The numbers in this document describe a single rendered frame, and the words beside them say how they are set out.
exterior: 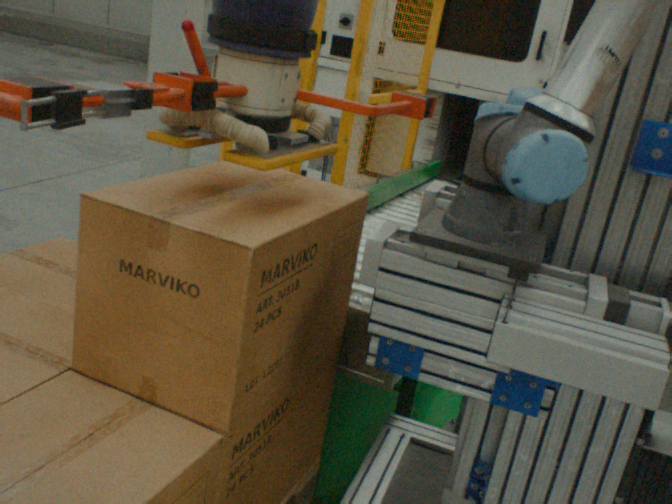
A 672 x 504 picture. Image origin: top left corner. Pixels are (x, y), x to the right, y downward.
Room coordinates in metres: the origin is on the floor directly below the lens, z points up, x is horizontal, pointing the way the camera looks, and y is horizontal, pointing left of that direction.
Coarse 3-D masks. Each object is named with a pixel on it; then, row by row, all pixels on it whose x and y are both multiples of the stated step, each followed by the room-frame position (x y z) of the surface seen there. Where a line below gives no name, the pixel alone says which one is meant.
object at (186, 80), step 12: (156, 72) 1.29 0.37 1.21; (168, 72) 1.34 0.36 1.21; (180, 72) 1.37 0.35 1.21; (168, 84) 1.28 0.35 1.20; (180, 84) 1.27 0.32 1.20; (192, 84) 1.27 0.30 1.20; (204, 84) 1.29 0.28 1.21; (216, 84) 1.33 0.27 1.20; (192, 96) 1.27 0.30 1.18; (204, 96) 1.31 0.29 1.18; (180, 108) 1.27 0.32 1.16; (192, 108) 1.27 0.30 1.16; (204, 108) 1.30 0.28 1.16
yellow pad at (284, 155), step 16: (272, 144) 1.44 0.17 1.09; (288, 144) 1.53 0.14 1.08; (304, 144) 1.56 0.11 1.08; (320, 144) 1.60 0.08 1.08; (336, 144) 1.66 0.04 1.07; (240, 160) 1.36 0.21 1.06; (256, 160) 1.35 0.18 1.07; (272, 160) 1.37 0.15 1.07; (288, 160) 1.43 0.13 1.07; (304, 160) 1.50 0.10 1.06
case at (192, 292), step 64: (128, 192) 1.42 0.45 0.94; (192, 192) 1.50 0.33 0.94; (256, 192) 1.59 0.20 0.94; (320, 192) 1.70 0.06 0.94; (128, 256) 1.31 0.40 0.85; (192, 256) 1.26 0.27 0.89; (256, 256) 1.23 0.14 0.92; (320, 256) 1.53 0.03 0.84; (128, 320) 1.31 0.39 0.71; (192, 320) 1.25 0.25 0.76; (256, 320) 1.27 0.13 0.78; (320, 320) 1.59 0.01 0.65; (128, 384) 1.30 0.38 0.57; (192, 384) 1.25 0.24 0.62; (256, 384) 1.31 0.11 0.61
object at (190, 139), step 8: (160, 128) 1.46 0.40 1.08; (168, 128) 1.48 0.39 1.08; (192, 128) 1.51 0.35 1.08; (200, 128) 1.52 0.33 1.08; (152, 136) 1.44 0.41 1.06; (160, 136) 1.43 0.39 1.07; (168, 136) 1.43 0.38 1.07; (176, 136) 1.43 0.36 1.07; (184, 136) 1.44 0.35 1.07; (192, 136) 1.46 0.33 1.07; (200, 136) 1.48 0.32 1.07; (168, 144) 1.43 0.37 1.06; (176, 144) 1.42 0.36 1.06; (184, 144) 1.41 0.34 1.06; (192, 144) 1.44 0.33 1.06; (200, 144) 1.46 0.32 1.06; (208, 144) 1.49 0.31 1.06
